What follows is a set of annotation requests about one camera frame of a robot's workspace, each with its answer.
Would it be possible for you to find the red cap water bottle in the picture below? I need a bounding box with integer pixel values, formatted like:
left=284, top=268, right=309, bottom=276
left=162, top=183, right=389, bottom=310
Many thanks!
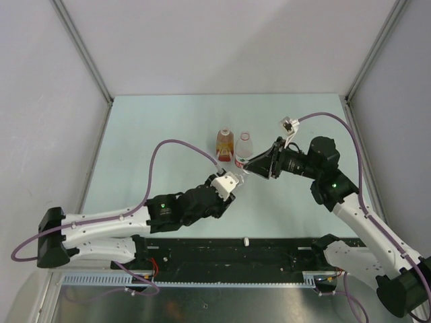
left=234, top=131, right=253, bottom=168

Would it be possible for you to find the aluminium corner frame post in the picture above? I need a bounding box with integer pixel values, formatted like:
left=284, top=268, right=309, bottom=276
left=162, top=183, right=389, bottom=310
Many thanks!
left=344, top=0, right=411, bottom=102
left=50, top=0, right=113, bottom=105

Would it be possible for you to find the aluminium corner frame post left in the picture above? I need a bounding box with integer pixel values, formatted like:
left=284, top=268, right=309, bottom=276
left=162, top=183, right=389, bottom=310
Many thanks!
left=50, top=0, right=113, bottom=105

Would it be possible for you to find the amber tea bottle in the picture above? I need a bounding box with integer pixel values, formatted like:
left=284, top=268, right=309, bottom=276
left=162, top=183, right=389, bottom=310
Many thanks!
left=216, top=127, right=234, bottom=162

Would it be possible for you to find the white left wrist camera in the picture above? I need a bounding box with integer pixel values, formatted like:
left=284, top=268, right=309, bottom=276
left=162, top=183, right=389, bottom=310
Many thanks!
left=210, top=172, right=238, bottom=200

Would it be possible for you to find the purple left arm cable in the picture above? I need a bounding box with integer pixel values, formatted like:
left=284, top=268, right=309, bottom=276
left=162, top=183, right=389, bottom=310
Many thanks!
left=10, top=139, right=226, bottom=262

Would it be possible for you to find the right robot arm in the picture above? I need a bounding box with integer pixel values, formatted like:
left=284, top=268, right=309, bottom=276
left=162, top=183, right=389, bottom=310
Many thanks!
left=244, top=137, right=430, bottom=318

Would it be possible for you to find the white slotted cable duct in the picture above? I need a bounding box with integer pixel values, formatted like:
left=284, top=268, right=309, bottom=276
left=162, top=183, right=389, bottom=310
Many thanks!
left=62, top=273, right=337, bottom=289

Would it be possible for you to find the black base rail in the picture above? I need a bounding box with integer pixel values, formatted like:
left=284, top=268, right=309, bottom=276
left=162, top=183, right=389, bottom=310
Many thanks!
left=110, top=237, right=371, bottom=282

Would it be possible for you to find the aluminium corner frame post right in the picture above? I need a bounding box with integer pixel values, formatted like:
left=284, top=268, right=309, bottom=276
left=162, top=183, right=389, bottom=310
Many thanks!
left=344, top=0, right=411, bottom=102

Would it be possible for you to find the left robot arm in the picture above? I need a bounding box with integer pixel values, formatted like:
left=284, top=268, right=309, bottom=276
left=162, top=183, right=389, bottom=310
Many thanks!
left=36, top=174, right=239, bottom=269

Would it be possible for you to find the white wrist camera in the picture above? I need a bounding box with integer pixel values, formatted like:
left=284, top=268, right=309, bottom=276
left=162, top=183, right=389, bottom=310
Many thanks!
left=279, top=116, right=300, bottom=148
left=210, top=172, right=238, bottom=200

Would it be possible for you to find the clear plastic bottle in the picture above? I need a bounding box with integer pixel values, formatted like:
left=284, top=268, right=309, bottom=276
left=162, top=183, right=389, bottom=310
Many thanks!
left=235, top=172, right=248, bottom=189

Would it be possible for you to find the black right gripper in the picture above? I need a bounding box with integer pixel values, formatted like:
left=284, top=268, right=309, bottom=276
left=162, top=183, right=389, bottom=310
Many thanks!
left=243, top=137, right=320, bottom=180

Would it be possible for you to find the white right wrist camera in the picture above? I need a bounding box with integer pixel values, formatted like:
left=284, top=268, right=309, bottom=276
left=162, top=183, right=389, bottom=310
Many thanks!
left=279, top=116, right=300, bottom=148

